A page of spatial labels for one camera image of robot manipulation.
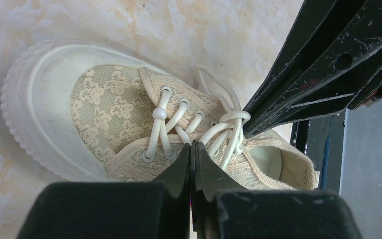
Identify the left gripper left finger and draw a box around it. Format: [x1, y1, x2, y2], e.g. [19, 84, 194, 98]
[18, 144, 191, 239]

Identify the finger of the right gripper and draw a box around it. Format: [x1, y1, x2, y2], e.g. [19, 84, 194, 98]
[245, 0, 382, 109]
[244, 39, 382, 138]

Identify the white shoelace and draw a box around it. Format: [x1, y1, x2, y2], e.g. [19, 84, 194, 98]
[139, 65, 251, 169]

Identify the beige lace sneaker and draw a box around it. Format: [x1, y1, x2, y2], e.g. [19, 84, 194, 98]
[1, 40, 319, 190]

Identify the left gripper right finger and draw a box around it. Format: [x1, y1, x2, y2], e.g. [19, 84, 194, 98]
[191, 141, 362, 239]

